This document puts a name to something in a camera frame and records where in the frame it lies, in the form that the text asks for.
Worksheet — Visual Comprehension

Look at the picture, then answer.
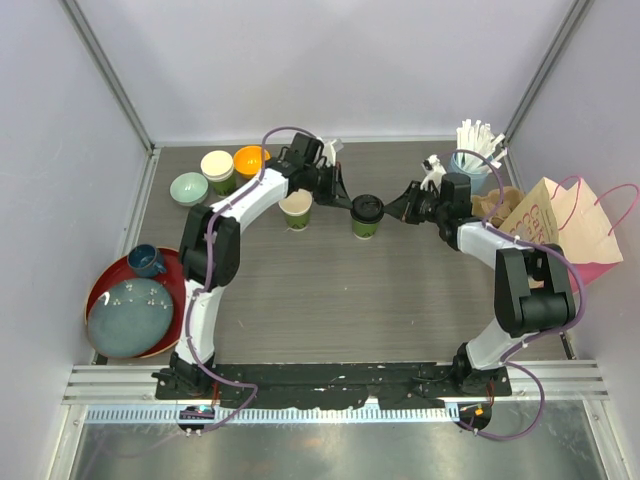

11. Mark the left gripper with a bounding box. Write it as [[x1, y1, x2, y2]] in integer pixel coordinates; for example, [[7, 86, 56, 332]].
[[305, 165, 354, 213]]

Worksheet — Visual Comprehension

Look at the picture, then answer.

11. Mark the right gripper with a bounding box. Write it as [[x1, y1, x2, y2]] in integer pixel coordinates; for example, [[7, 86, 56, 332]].
[[383, 185, 446, 229]]

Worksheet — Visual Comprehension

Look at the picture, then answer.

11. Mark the black cup lid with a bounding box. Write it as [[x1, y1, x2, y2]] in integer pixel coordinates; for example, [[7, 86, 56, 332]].
[[350, 194, 384, 224]]

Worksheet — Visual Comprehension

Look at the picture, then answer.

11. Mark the green paper cup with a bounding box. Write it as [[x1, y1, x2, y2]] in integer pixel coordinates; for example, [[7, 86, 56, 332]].
[[278, 189, 313, 231], [352, 219, 380, 240]]

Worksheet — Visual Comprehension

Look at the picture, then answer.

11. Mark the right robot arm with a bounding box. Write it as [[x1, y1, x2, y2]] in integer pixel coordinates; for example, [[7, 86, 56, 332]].
[[384, 173, 576, 395]]

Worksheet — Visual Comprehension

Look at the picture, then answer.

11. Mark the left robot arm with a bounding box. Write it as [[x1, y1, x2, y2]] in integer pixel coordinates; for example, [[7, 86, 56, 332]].
[[155, 127, 351, 399]]

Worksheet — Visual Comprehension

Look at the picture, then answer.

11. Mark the brown cardboard cup carrier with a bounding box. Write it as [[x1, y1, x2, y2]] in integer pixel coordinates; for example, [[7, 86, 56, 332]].
[[471, 186, 525, 227]]

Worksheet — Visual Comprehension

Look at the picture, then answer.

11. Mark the blue straw holder can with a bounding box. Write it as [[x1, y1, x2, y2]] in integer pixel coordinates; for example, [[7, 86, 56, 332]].
[[449, 152, 490, 194]]

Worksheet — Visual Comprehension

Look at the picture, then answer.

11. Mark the bundle of white straws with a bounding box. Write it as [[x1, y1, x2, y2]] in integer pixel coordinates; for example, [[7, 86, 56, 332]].
[[453, 119, 507, 174]]

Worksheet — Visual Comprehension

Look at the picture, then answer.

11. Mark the orange bowl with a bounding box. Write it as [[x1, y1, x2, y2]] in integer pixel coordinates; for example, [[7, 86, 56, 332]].
[[233, 145, 263, 179]]

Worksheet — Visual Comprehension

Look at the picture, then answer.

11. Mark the pale green bowl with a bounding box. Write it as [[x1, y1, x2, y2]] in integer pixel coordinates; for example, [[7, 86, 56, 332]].
[[169, 172, 209, 207]]

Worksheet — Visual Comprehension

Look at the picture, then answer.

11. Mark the kraft pink paper bag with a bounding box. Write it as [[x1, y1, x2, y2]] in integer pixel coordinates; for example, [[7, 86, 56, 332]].
[[493, 175, 623, 285]]

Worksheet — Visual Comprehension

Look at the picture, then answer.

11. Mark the dark blue ceramic cup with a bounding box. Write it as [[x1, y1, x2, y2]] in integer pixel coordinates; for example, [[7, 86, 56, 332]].
[[127, 244, 167, 278]]

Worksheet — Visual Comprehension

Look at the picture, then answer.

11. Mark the red round tray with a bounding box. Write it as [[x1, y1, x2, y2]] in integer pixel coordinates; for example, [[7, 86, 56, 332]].
[[85, 247, 186, 358]]

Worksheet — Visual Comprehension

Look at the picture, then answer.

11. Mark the blue-grey ceramic plate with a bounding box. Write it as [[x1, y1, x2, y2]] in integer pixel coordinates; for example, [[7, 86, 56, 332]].
[[87, 278, 174, 358]]

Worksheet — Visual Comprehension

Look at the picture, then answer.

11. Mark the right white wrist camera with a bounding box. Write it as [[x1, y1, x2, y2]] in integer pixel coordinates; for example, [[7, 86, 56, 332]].
[[420, 154, 446, 191]]

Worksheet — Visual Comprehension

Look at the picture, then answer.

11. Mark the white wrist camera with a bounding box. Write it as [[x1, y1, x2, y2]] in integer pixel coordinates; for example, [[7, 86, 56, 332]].
[[420, 154, 446, 191], [319, 138, 343, 167]]

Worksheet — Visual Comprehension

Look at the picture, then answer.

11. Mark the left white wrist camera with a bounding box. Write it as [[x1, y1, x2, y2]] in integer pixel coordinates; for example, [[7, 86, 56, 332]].
[[319, 138, 343, 167]]

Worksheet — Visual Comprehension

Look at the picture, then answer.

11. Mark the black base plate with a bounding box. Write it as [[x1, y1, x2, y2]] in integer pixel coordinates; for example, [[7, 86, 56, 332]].
[[152, 359, 512, 410]]

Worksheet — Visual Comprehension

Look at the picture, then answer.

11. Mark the aluminium frame rail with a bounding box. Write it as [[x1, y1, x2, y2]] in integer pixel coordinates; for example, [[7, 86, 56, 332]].
[[63, 360, 608, 424]]

